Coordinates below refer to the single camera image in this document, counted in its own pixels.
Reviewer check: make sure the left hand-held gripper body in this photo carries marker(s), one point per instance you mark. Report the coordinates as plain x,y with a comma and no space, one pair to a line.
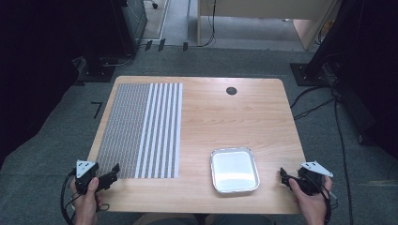
84,182

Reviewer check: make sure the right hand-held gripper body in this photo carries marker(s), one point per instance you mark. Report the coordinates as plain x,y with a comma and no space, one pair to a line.
311,181

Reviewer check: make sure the person's left hand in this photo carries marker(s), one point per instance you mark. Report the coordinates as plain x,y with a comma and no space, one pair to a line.
87,204

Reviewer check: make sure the person's right hand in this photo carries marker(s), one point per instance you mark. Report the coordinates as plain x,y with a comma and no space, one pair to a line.
309,207

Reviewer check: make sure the grey white striped placemat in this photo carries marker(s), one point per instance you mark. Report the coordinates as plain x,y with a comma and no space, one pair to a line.
137,131

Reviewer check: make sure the silver metal tray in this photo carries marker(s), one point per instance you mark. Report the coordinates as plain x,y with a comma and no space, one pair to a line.
234,170

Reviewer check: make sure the black stand base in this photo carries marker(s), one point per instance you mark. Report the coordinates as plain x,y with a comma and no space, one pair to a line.
97,73
308,76

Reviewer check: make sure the black curtain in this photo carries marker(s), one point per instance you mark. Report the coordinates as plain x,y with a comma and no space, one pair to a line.
369,72
37,72

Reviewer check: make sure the dark cabinet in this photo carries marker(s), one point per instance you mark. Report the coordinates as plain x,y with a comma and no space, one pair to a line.
136,18

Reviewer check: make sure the light wooden desk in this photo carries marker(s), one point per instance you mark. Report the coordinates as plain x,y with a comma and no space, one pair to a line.
266,7

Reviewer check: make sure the black chair caster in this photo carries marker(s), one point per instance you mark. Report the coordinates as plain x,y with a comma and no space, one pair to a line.
155,5

